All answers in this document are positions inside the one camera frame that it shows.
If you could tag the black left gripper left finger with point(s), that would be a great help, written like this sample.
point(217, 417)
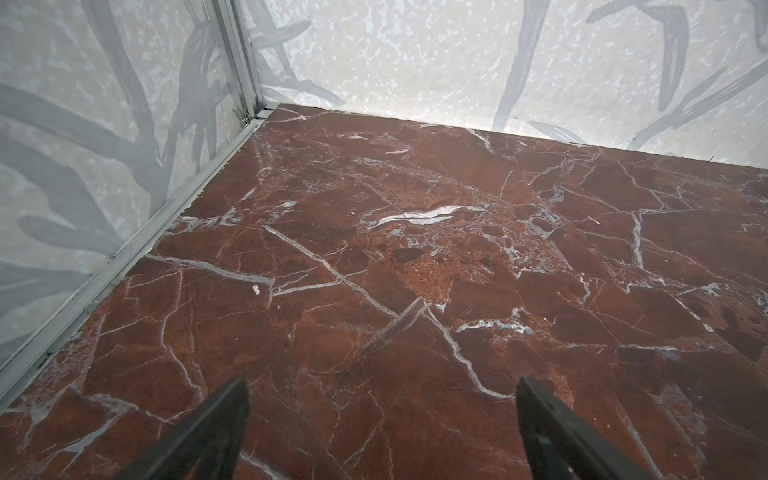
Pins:
point(206, 443)

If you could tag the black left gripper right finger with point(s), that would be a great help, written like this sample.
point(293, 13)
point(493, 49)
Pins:
point(561, 445)

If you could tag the aluminium frame profile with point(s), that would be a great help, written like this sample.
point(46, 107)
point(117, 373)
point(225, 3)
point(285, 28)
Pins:
point(114, 116)

